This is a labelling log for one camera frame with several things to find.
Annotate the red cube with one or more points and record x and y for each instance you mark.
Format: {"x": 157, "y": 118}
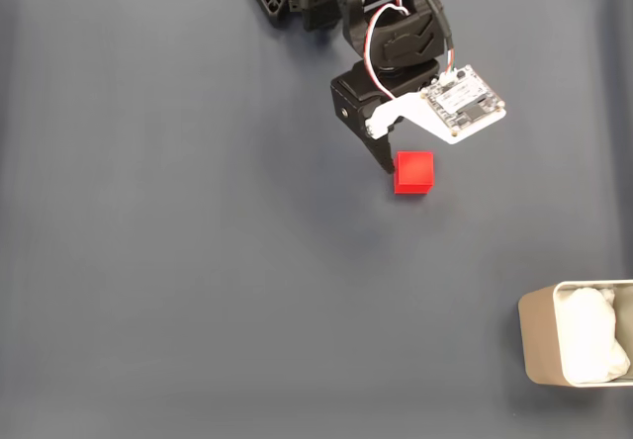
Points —
{"x": 414, "y": 172}

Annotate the beige metal box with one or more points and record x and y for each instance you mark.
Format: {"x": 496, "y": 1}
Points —
{"x": 539, "y": 335}

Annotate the grey-blue table mat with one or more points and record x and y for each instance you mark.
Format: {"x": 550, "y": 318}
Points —
{"x": 198, "y": 261}

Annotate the white cloth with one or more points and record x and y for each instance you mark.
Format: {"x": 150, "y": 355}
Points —
{"x": 588, "y": 335}

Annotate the camera board on white mount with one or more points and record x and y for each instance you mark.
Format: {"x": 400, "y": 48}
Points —
{"x": 460, "y": 103}

